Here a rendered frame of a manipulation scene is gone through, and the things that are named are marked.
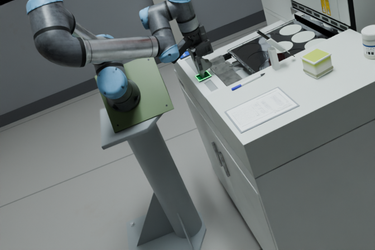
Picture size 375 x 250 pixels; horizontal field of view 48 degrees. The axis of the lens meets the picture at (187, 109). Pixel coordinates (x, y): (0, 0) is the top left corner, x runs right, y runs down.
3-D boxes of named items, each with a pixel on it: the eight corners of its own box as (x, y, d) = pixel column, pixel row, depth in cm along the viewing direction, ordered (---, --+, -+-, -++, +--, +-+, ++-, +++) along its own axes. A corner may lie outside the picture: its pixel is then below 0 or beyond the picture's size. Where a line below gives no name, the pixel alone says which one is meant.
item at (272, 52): (284, 61, 159) (277, 29, 152) (289, 65, 156) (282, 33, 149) (270, 68, 159) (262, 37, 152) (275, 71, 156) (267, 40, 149)
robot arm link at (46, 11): (104, 80, 181) (25, 40, 129) (95, 49, 184) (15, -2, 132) (129, 70, 179) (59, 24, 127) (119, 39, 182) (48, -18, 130)
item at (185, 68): (193, 66, 213) (184, 41, 205) (237, 116, 166) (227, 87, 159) (177, 73, 212) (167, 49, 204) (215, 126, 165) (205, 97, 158)
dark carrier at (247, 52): (296, 21, 199) (295, 19, 199) (339, 44, 170) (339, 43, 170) (230, 51, 196) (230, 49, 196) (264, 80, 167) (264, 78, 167)
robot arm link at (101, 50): (45, 63, 123) (187, 51, 148) (37, 30, 126) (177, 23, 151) (39, 80, 133) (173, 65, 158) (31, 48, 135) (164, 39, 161)
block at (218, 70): (229, 66, 188) (227, 59, 187) (232, 68, 185) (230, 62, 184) (213, 73, 187) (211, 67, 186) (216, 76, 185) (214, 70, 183)
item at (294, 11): (296, 23, 207) (293, 5, 202) (352, 53, 170) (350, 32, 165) (293, 25, 207) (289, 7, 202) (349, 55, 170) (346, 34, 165)
